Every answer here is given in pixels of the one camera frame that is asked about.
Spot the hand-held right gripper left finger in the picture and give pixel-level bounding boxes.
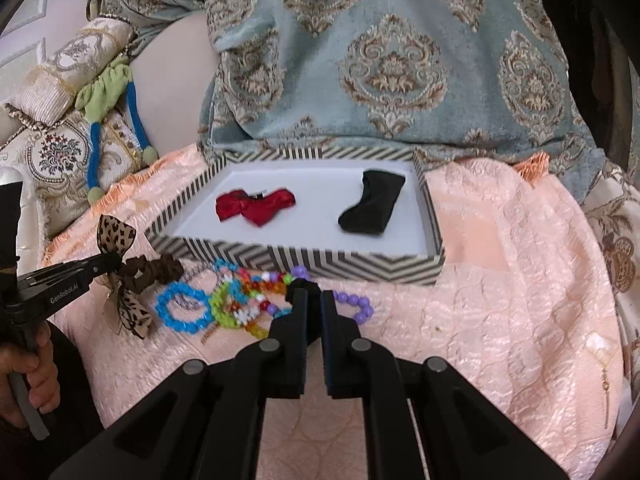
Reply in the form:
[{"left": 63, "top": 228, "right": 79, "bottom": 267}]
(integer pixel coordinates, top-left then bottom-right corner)
[{"left": 50, "top": 282, "right": 321, "bottom": 480}]

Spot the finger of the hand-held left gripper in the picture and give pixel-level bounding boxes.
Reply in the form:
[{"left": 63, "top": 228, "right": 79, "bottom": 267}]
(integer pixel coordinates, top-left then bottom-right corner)
[{"left": 66, "top": 252, "right": 124, "bottom": 289}]

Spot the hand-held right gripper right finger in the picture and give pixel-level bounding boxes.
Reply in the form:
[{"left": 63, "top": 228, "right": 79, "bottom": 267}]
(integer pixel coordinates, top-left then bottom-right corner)
[{"left": 320, "top": 290, "right": 567, "bottom": 480}]

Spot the leopard print bow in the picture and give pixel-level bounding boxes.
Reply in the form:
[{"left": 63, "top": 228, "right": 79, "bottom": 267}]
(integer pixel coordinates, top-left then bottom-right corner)
[{"left": 97, "top": 213, "right": 154, "bottom": 342}]

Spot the purple bead bracelet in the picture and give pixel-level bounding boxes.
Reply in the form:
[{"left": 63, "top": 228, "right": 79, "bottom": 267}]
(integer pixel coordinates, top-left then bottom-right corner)
[{"left": 290, "top": 264, "right": 374, "bottom": 326}]

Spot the orange white bead bracelet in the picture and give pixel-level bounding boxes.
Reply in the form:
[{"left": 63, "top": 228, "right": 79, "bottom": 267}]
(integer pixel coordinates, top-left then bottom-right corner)
[{"left": 220, "top": 299, "right": 273, "bottom": 342}]

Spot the brown scrunchie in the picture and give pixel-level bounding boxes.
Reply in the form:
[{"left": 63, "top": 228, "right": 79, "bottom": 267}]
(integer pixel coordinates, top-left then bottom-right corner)
[{"left": 122, "top": 253, "right": 185, "bottom": 294}]

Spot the multicoloured round bead bracelet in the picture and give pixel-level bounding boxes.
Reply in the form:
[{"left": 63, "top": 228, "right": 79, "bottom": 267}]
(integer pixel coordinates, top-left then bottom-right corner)
[{"left": 239, "top": 265, "right": 297, "bottom": 322}]

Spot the blue bead bracelet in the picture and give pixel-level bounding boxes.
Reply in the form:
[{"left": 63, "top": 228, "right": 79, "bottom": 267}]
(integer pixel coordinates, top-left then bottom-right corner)
[{"left": 153, "top": 281, "right": 214, "bottom": 337}]

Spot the green bead bracelet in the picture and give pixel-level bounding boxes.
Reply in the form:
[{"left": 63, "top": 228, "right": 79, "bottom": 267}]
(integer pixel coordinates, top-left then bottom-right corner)
[{"left": 208, "top": 280, "right": 251, "bottom": 329}]

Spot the thin lilac bracelet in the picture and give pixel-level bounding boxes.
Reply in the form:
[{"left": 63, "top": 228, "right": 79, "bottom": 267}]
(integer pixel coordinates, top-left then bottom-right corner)
[{"left": 175, "top": 266, "right": 222, "bottom": 312}]

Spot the striped cardboard box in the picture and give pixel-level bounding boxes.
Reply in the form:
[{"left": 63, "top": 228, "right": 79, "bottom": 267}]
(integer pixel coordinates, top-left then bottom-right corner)
[{"left": 145, "top": 145, "right": 447, "bottom": 287}]

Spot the person's left hand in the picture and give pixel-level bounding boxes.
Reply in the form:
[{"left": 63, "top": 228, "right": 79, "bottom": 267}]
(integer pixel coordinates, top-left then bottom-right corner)
[{"left": 0, "top": 321, "right": 61, "bottom": 425}]

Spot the person's dark clothing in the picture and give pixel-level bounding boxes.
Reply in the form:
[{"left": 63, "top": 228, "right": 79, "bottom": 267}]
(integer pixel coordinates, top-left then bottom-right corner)
[{"left": 0, "top": 317, "right": 108, "bottom": 480}]

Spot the cream floral embroidered cushion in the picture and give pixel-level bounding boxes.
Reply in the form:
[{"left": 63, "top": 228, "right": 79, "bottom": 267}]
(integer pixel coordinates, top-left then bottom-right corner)
[{"left": 0, "top": 108, "right": 156, "bottom": 242}]

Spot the red bow hair clip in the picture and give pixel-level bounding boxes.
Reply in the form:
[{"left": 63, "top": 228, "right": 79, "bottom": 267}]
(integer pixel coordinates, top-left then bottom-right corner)
[{"left": 215, "top": 188, "right": 297, "bottom": 229}]

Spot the black scrunchie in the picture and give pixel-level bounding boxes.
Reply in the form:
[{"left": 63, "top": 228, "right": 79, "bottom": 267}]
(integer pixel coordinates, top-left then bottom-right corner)
[{"left": 337, "top": 168, "right": 407, "bottom": 235}]

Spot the green blue fabric tieback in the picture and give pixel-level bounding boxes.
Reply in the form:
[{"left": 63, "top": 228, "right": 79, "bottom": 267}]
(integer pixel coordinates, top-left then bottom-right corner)
[{"left": 75, "top": 55, "right": 160, "bottom": 207}]

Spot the pink textured blanket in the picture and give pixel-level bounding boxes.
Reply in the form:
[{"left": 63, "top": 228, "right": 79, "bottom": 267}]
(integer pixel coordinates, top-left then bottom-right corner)
[{"left": 42, "top": 144, "right": 627, "bottom": 480}]

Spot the beige sofa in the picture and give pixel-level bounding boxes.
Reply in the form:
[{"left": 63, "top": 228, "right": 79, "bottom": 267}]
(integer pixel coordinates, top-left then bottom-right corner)
[{"left": 131, "top": 12, "right": 223, "bottom": 158}]

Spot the cream embroidered bolster pillow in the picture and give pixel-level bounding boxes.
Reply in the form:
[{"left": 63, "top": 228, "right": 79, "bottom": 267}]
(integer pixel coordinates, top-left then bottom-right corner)
[{"left": 4, "top": 16, "right": 137, "bottom": 127}]

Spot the large blue damask cushion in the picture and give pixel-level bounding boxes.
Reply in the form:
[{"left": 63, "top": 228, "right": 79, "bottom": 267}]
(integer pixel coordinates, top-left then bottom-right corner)
[{"left": 199, "top": 0, "right": 598, "bottom": 165}]

